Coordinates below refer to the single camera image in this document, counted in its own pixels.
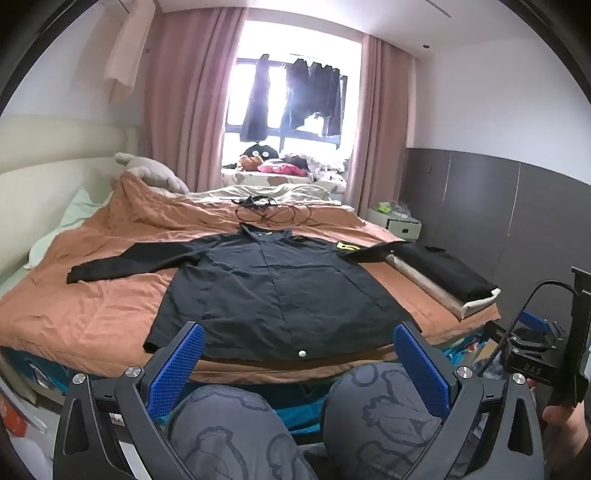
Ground black plush with round eyes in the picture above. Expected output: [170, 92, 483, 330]
[242, 144, 280, 162]

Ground pink cloth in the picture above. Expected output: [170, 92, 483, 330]
[257, 161, 308, 176]

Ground orange box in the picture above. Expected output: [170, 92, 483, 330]
[0, 397, 28, 437]

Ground cream bed headboard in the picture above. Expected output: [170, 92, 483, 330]
[0, 115, 139, 278]

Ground light green pillow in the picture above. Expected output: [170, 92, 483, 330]
[28, 187, 112, 271]

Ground folded beige cloth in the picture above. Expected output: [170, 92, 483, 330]
[385, 251, 502, 319]

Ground teal printed bed sheet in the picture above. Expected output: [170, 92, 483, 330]
[0, 346, 485, 435]

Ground person's right hand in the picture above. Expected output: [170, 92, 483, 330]
[527, 377, 591, 445]

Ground window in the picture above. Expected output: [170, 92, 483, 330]
[224, 21, 363, 171]

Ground pink curtain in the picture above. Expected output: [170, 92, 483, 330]
[344, 34, 411, 217]
[145, 9, 247, 192]

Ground pile of patterned cloth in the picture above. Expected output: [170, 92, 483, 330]
[281, 152, 349, 182]

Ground black jacket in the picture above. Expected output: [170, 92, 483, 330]
[67, 223, 423, 363]

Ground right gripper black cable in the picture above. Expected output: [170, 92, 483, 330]
[480, 281, 575, 374]

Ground person's left leg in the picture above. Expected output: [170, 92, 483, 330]
[166, 385, 305, 480]

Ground person's knees in grey trousers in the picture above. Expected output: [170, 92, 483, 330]
[321, 362, 446, 480]

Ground grey plush toy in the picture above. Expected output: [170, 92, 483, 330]
[115, 152, 190, 195]

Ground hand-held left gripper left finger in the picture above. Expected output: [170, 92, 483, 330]
[53, 320, 206, 480]

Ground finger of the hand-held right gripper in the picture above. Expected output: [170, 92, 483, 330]
[484, 320, 557, 354]
[518, 310, 563, 340]

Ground white nightstand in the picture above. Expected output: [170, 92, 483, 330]
[387, 217, 422, 241]

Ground cream hanging cloth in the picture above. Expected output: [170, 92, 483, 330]
[104, 0, 155, 102]

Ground orange blanket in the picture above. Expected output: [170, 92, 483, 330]
[0, 173, 502, 384]

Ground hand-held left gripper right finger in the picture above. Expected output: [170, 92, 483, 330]
[392, 320, 546, 480]

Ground dark hanging garment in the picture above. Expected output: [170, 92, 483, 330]
[240, 54, 271, 143]
[281, 60, 315, 132]
[307, 60, 343, 137]

